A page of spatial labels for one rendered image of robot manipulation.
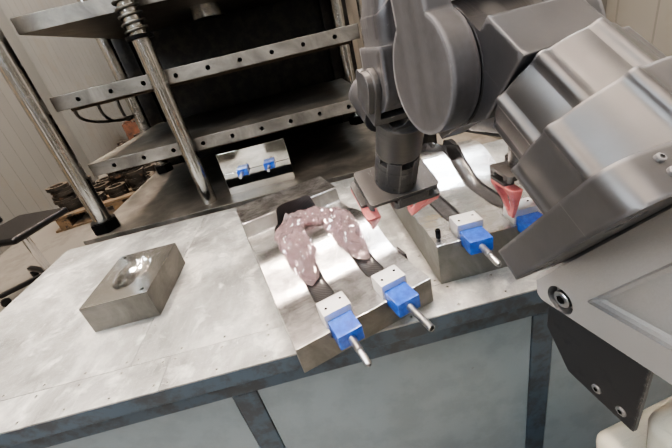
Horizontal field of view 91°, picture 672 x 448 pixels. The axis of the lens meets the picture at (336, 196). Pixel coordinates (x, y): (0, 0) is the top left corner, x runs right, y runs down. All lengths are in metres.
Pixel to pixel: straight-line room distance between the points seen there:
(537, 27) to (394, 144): 0.22
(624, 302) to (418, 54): 0.17
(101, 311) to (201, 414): 0.31
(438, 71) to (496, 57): 0.03
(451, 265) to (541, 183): 0.51
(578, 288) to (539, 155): 0.07
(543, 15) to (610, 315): 0.15
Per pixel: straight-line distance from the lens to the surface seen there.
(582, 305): 0.22
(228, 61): 1.32
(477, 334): 0.80
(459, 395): 0.94
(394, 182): 0.43
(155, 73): 1.33
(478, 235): 0.64
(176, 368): 0.74
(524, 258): 0.18
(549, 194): 0.18
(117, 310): 0.91
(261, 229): 0.86
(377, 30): 0.34
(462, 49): 0.20
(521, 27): 0.20
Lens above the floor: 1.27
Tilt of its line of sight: 25 degrees down
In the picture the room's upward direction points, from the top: 14 degrees counter-clockwise
